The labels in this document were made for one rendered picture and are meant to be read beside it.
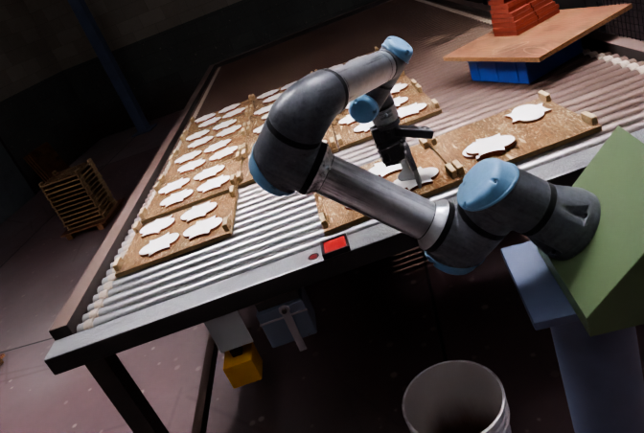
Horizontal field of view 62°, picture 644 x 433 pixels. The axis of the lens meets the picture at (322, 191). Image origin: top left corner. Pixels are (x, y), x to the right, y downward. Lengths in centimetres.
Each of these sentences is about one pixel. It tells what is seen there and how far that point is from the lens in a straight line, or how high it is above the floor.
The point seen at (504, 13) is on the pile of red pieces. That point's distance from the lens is 239.
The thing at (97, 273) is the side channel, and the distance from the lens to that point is 197.
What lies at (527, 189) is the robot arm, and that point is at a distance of 109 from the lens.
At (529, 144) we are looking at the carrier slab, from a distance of 166.
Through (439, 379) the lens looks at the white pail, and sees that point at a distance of 186.
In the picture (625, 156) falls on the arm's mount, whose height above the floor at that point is 109.
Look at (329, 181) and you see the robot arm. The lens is 107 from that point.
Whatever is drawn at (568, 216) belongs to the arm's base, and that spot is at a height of 103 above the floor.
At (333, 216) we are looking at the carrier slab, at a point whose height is 94.
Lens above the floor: 164
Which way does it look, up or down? 24 degrees down
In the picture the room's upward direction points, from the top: 22 degrees counter-clockwise
